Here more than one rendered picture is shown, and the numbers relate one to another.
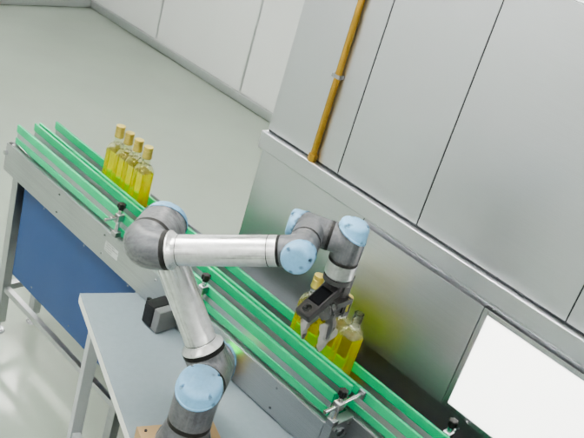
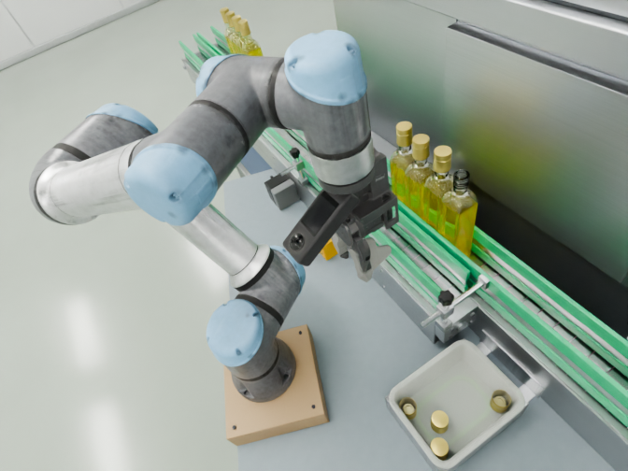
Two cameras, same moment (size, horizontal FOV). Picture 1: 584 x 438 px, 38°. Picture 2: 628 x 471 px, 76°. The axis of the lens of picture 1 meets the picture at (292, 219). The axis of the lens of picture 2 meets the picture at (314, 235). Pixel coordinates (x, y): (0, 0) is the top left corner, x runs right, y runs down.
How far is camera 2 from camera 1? 167 cm
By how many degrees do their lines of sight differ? 36
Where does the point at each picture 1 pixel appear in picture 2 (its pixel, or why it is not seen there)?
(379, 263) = (489, 86)
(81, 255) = not seen: hidden behind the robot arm
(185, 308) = (192, 238)
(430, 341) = (592, 196)
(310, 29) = not seen: outside the picture
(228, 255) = (93, 199)
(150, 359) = (271, 242)
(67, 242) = not seen: hidden behind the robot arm
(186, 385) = (210, 338)
